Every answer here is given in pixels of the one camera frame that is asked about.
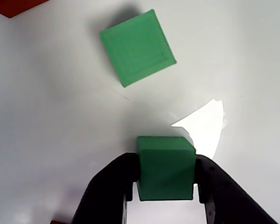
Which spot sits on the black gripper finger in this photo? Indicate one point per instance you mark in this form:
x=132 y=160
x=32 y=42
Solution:
x=107 y=186
x=224 y=200

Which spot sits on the white round plate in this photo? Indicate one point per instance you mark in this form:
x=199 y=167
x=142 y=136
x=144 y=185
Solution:
x=37 y=116

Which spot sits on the red cube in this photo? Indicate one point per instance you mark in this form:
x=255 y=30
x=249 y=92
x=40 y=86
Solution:
x=60 y=222
x=9 y=7

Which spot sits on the green cube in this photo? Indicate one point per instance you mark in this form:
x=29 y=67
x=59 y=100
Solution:
x=165 y=172
x=137 y=49

